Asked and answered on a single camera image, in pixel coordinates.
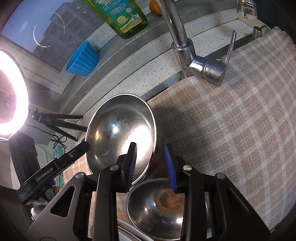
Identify large steel bowl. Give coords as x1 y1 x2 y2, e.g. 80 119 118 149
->
85 93 158 186

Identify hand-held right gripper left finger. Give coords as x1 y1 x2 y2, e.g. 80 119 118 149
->
26 142 138 241

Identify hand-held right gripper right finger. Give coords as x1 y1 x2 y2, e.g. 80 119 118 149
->
164 144 271 241

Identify ring light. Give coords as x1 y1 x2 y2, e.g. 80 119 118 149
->
0 50 29 137

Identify orange fruit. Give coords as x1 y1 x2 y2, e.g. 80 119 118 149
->
149 0 162 16

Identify checked cloth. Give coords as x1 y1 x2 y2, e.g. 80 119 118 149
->
62 26 296 237

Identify steel sink knob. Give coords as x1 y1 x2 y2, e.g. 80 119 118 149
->
252 26 269 40

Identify chrome faucet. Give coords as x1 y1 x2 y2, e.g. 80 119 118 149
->
155 0 237 87

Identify green dish soap bottle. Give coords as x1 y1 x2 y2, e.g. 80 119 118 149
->
81 0 148 39

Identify small steel bowl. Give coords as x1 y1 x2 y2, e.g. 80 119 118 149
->
126 178 208 240

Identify black cable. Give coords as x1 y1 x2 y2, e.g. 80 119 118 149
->
51 134 67 149

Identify window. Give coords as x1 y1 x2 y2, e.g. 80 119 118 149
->
0 0 111 70

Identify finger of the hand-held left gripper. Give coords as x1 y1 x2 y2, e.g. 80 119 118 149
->
54 141 90 172

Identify blue ribbed cup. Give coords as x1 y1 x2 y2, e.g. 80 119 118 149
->
65 41 99 76

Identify black tripod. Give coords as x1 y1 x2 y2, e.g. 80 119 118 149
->
27 109 88 142

